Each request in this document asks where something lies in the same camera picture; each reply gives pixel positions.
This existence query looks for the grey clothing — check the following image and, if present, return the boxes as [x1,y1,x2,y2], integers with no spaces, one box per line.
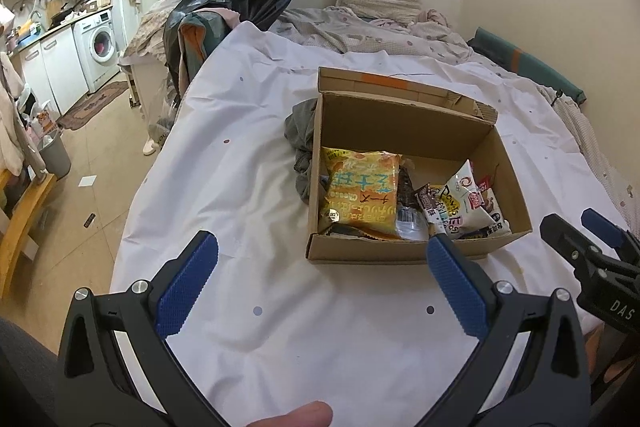
[0,317,66,427]

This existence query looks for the white bar wrapper red end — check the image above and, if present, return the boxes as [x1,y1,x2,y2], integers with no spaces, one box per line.
[475,179,512,235]

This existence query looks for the brown chocolate packet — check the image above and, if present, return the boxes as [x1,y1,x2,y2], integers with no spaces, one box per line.
[397,164,426,210]

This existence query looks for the brown floor rug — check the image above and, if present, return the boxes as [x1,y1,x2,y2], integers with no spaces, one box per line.
[56,81,130,131]

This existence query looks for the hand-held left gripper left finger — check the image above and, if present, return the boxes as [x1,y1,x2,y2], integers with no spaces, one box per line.
[57,229,228,427]

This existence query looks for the clothes on rack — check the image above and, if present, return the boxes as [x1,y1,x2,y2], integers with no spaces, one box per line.
[0,52,26,172]

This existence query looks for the beige dotted blanket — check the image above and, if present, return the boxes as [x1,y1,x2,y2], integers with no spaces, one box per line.
[545,87,640,228]

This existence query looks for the brown cardboard box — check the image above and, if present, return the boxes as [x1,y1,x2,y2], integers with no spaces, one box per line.
[306,67,533,265]

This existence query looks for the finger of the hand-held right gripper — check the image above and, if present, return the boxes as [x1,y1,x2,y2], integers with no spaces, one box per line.
[539,213,601,278]
[580,207,640,258]

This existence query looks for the brown packet white lettering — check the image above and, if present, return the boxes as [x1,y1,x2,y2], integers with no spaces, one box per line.
[415,183,445,224]

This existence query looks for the person's left hand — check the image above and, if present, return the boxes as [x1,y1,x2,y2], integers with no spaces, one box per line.
[239,401,334,427]

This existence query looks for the clear white barcode packet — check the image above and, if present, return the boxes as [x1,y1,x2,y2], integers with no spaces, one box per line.
[395,206,432,241]

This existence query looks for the floral bedside cloth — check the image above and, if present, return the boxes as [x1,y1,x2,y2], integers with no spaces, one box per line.
[122,0,186,62]

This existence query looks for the green folded mat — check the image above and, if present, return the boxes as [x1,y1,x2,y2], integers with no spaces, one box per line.
[467,27,586,100]

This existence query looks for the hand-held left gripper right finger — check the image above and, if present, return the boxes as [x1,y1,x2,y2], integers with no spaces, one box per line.
[425,234,593,427]

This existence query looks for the yellow wooden chair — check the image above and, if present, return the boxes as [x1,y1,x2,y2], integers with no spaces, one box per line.
[0,169,58,303]

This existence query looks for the printed white bed sheet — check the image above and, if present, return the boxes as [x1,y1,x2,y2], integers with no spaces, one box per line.
[107,21,636,427]

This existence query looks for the grey floral quilt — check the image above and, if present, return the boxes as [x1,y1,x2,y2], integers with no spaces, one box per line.
[270,4,476,68]

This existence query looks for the grey trash bin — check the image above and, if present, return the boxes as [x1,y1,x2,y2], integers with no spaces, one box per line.
[37,129,72,180]

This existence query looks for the teal orange bundle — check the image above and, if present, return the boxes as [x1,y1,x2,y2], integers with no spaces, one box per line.
[177,9,236,78]

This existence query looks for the white washing machine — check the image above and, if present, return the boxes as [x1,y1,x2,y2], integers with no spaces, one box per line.
[72,9,121,92]

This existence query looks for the white base cabinet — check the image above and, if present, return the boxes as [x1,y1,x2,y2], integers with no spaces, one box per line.
[20,27,91,115]

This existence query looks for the pale yellow packet purple lettering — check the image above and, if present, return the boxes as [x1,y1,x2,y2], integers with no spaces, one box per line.
[430,184,468,239]

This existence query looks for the yellow snack packet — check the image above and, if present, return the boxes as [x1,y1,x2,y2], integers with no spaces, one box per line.
[320,148,403,240]

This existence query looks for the dark grey cloth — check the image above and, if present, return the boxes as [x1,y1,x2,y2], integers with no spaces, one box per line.
[284,99,321,208]

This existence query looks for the white packet red swirl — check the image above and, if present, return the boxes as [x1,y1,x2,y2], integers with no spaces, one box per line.
[442,159,488,220]

